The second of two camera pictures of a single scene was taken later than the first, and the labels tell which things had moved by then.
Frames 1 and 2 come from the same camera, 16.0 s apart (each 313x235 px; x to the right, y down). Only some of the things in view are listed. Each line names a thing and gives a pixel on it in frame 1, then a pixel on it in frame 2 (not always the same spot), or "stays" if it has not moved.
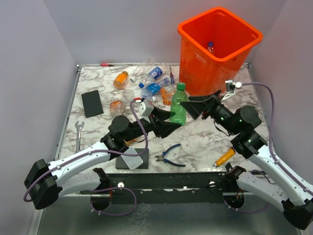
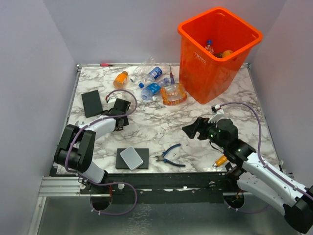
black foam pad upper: x=92 y=104 stays
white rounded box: x=132 y=162 stays
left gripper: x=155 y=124 → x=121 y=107
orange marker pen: x=224 y=157 stays
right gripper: x=214 y=103 → x=201 y=124
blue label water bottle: x=153 y=88 stays
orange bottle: x=129 y=142 → x=226 y=53
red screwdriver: x=172 y=78 stays
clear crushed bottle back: x=144 y=69 stays
